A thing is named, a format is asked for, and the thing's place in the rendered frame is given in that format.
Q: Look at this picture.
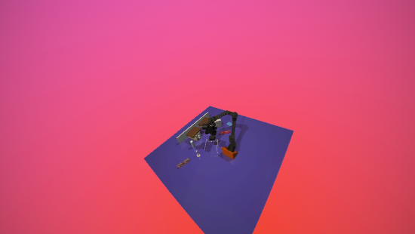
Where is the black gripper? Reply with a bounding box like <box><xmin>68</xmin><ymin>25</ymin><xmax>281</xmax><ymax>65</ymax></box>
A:
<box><xmin>209</xmin><ymin>127</ymin><xmax>217</xmax><ymax>140</ymax></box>

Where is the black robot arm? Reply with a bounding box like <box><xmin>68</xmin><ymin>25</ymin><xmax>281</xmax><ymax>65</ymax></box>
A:
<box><xmin>202</xmin><ymin>110</ymin><xmax>238</xmax><ymax>152</ymax></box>

